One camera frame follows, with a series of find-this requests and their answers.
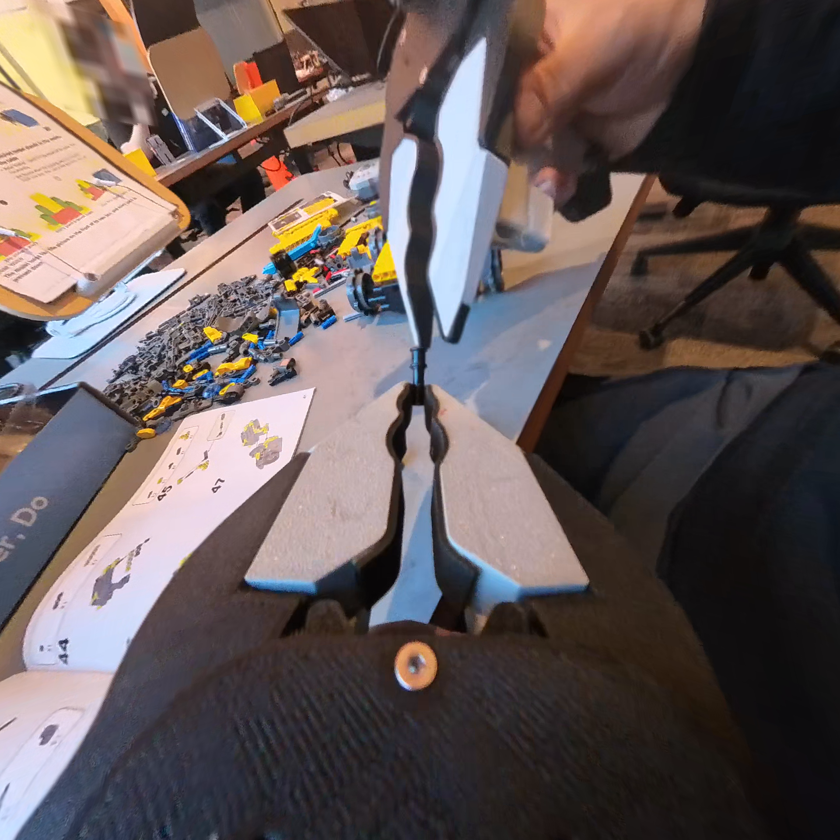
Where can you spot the printed sticker sheet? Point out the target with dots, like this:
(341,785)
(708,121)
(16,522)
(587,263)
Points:
(305,213)

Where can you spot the yellow grey brick vehicle model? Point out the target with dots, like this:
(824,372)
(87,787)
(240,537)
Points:
(384,275)

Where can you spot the person's blue trouser leg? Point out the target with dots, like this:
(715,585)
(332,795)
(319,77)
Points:
(643,426)

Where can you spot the person's right forearm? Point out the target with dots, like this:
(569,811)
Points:
(754,79)

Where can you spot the white clipboard stand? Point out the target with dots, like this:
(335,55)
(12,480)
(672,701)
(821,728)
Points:
(111,315)

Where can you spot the instruction booklet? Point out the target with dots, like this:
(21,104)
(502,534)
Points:
(197,472)

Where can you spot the clipboard with instruction sheet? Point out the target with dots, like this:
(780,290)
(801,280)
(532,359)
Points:
(79,210)

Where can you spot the shelf of coloured storage bins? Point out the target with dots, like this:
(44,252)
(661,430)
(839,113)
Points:
(223,111)

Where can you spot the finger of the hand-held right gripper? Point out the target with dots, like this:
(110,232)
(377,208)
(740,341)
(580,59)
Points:
(463,197)
(400,197)

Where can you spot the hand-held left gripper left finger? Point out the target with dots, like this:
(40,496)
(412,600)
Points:
(328,518)

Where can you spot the black chair base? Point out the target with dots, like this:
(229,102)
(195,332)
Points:
(754,262)

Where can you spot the orange cone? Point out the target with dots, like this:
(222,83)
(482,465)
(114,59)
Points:
(279,172)

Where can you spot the open blue cardboard box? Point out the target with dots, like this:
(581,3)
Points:
(59,472)

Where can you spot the grey table with black legs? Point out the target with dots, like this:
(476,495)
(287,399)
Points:
(341,111)

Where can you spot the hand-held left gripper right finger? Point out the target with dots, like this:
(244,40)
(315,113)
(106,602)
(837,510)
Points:
(505,525)

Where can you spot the pile of loose brick parts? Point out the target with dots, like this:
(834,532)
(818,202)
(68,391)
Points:
(197,328)

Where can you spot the blue brick separator tool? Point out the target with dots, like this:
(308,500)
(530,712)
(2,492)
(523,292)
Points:
(302,249)

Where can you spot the black grey joint brick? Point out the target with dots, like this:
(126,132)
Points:
(283,372)

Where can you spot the person's right hand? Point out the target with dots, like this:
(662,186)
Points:
(610,72)

